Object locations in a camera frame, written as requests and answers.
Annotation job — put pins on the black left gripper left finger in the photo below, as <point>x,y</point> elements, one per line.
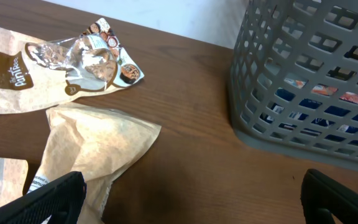
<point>59,201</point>

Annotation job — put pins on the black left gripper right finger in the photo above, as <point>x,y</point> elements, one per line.
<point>324,199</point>

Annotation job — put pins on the beige pouch with window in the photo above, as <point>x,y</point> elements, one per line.
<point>13,173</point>

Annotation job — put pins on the plain beige paper pouch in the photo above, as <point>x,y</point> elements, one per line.
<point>100,143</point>

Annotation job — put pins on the grey plastic basket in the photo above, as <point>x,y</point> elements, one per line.
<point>293,84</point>

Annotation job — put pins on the Pantree cookie pouch printed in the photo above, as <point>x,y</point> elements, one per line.
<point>36,74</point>

